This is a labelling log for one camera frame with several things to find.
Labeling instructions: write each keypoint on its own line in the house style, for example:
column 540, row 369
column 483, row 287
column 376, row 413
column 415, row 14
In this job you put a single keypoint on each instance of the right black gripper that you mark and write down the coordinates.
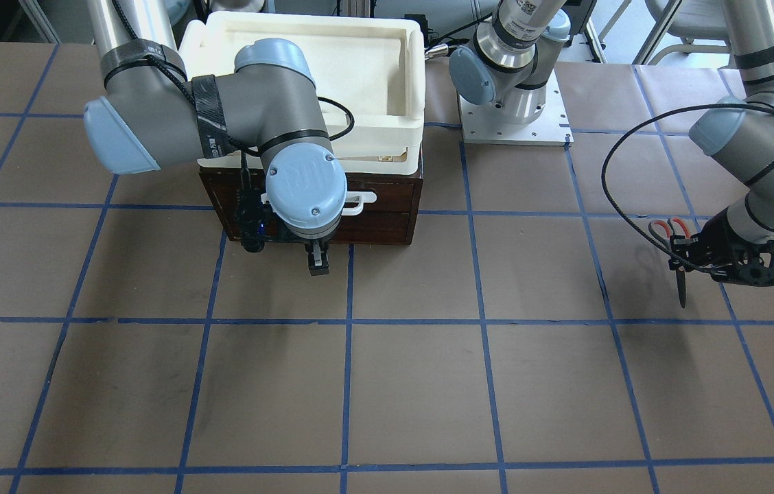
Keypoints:
column 318, row 259

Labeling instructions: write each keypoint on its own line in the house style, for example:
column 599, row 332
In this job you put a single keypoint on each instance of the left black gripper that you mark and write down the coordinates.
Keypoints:
column 722, row 241

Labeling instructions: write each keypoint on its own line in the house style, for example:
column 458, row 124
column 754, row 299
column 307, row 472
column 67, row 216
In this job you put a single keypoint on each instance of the orange grey handled scissors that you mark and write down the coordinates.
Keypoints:
column 669, row 233

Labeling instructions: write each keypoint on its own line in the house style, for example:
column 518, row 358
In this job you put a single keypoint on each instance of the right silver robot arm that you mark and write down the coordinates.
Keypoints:
column 153, row 115

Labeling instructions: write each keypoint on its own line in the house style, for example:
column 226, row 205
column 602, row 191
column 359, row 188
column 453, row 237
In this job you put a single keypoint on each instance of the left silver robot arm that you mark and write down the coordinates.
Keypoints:
column 512, row 54

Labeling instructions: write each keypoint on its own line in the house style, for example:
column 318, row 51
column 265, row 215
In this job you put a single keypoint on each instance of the dark wooden drawer cabinet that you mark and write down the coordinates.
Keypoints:
column 373, row 206

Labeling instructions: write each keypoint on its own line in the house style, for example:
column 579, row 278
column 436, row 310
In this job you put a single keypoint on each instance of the white plastic tray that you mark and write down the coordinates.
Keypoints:
column 375, row 68

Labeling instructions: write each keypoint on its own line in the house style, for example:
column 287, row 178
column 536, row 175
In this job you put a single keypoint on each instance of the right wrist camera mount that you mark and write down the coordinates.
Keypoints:
column 256, row 220

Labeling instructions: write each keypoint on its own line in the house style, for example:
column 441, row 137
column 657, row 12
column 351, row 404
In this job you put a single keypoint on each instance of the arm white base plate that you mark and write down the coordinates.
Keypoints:
column 514, row 110

